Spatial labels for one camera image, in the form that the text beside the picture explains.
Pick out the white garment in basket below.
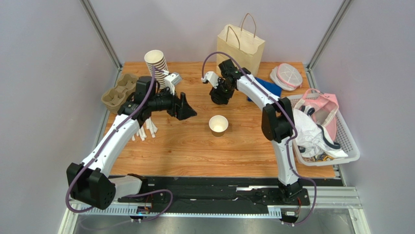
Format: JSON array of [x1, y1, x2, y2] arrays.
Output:
[[293, 109, 348, 160]]

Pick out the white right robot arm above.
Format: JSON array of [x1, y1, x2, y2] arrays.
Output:
[[201, 59, 302, 199]]

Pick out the aluminium frame rail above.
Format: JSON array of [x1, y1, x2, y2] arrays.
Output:
[[59, 176, 370, 234]]

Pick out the pile of wrapped straws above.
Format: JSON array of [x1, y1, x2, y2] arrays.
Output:
[[132, 117, 158, 141]]

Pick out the blue cloth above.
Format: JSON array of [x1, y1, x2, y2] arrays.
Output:
[[246, 77, 282, 101]]

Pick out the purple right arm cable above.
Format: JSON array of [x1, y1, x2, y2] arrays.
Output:
[[201, 51, 318, 227]]

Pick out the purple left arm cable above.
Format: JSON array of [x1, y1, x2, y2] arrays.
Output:
[[65, 65, 174, 228]]

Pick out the stack of paper cups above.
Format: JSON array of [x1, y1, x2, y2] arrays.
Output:
[[144, 50, 170, 89]]

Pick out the cardboard cup carrier stack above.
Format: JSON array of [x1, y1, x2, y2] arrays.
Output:
[[101, 74, 138, 114]]

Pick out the brown paper bag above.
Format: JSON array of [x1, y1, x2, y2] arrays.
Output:
[[216, 24, 265, 77]]

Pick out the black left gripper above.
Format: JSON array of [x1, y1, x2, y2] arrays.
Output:
[[148, 85, 197, 120]]

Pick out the single paper cup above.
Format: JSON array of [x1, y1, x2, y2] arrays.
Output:
[[208, 115, 228, 137]]

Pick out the white plastic basket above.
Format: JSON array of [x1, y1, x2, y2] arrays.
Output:
[[289, 95, 360, 166]]

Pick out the pink mesh bag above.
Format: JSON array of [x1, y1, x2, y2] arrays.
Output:
[[294, 88, 339, 141]]

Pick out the white pink mesh pouches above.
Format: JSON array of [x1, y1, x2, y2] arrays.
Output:
[[270, 63, 303, 91]]

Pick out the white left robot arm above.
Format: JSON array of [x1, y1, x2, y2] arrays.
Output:
[[65, 73, 197, 213]]

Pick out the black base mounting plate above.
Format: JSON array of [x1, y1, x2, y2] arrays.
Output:
[[118, 176, 313, 215]]

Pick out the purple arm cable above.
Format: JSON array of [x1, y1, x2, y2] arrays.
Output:
[[201, 51, 318, 227], [65, 65, 174, 228]]

